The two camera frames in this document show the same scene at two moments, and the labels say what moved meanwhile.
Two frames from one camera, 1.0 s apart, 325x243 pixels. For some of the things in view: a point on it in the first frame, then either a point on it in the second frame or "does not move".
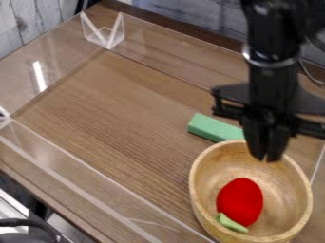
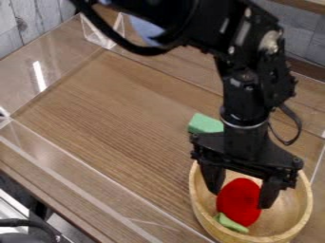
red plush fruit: (238, 201) does not move
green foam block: (212, 128) does not move
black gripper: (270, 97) -> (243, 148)
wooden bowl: (224, 160) does not move
